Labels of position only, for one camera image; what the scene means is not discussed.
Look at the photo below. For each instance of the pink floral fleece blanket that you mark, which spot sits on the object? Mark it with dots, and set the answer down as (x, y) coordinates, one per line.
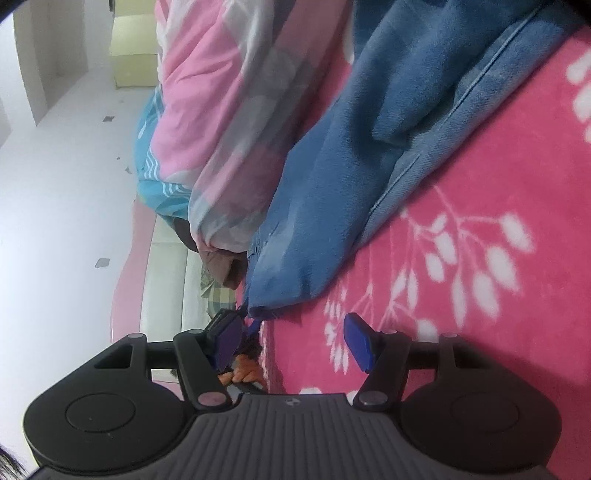
(508, 300)

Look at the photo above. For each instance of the pale yellow wardrobe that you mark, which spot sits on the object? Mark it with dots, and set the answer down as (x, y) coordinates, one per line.
(134, 50)

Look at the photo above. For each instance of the light blue jeans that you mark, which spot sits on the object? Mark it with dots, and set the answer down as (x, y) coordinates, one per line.
(369, 138)

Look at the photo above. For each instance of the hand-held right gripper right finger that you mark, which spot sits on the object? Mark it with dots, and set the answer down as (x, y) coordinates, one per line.
(358, 344)

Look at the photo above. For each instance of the green plaid pillow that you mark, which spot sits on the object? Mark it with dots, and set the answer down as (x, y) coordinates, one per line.
(219, 297)

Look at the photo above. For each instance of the pink and cream padded headboard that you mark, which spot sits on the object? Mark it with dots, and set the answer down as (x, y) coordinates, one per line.
(166, 277)

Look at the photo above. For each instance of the person's left hand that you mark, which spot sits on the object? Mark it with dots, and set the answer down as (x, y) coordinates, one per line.
(244, 369)

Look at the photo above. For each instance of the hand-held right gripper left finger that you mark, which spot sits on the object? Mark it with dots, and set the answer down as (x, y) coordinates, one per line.
(228, 344)

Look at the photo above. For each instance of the brown cloth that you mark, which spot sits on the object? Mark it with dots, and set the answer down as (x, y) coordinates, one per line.
(217, 265)

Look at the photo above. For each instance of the pink and teal printed quilt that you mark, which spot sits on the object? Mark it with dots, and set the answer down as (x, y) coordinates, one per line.
(217, 92)

